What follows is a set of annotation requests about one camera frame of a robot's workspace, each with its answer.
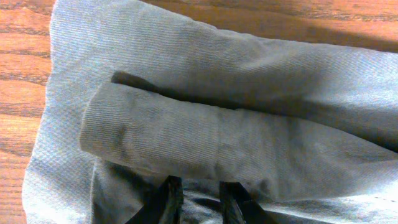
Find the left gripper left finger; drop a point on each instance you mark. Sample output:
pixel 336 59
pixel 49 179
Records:
pixel 164 207

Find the grey shorts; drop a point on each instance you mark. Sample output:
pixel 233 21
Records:
pixel 138 93

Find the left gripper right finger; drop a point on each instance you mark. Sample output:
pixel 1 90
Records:
pixel 238 207

